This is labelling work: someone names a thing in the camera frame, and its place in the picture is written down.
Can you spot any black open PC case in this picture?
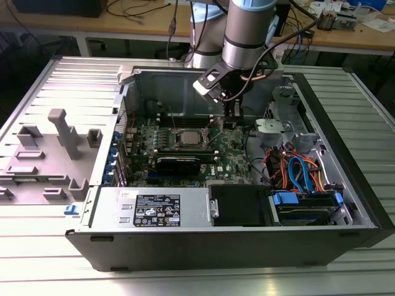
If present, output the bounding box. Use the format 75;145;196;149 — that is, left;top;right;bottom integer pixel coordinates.
64;63;395;272

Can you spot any silver CPU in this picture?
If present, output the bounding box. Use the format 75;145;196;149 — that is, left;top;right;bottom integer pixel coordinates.
180;130;202;145

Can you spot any orange flat wire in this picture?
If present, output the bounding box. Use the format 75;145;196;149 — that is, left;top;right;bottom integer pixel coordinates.
304;157;327;194

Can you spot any green motherboard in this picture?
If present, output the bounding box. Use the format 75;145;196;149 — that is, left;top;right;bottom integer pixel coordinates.
123;117;269;189

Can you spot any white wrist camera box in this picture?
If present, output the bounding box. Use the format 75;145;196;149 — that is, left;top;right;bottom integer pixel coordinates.
192;65;225;102

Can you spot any wooden desk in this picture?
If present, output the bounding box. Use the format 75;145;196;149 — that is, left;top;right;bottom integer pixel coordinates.
0;0;395;58

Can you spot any orange red wire bundle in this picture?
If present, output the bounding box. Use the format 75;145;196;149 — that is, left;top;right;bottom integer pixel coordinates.
264;147;293;189

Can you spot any CPU socket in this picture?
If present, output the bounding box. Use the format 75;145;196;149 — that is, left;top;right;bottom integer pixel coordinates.
174;126;211;150

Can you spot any pale grey case latch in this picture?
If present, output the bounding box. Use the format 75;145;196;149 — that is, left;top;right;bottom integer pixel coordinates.
117;64;138;86

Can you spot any grey electronic device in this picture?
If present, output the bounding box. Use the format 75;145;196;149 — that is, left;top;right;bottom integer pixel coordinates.
335;10;360;31

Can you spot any hard disk in blue carrier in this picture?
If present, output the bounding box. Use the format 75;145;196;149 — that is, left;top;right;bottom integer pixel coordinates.
270;190;346;226

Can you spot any white paper sheet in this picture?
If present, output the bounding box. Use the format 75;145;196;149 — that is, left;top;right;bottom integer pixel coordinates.
360;17;395;33

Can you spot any grey hanging cable plug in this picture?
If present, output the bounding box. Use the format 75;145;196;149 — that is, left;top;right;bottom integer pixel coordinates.
166;0;180;36

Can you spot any blue flat wire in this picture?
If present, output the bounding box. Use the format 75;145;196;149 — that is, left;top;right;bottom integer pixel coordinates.
288;156;313;194

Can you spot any silver power supply unit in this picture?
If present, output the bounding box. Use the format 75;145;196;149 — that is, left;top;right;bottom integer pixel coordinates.
89;186;214;229

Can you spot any grey parts rack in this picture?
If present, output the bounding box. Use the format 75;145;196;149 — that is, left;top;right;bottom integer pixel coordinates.
0;107;104;206

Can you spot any silver drive cage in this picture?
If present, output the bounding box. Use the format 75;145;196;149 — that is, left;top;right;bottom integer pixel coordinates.
264;84;321;146

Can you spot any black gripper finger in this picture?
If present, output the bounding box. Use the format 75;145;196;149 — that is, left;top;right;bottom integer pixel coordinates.
223;98;244;128

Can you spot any blue network cable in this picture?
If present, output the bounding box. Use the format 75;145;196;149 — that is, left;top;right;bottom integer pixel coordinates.
294;23;306;60

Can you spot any tall black box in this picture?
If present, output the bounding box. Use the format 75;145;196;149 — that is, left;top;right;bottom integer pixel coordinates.
276;0;293;37

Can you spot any white printed card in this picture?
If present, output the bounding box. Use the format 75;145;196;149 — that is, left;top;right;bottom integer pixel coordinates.
309;1;344;17

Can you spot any black computer box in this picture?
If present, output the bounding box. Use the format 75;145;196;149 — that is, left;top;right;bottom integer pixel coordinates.
13;0;109;19

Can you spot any silver round-top metal bracket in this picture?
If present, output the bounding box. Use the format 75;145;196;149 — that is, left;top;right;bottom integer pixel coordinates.
254;118;294;146

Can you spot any black graphics card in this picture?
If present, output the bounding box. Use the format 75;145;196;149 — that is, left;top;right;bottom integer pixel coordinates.
153;155;202;176

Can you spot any metal heat sink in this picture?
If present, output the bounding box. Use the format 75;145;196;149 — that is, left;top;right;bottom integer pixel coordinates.
317;9;338;31

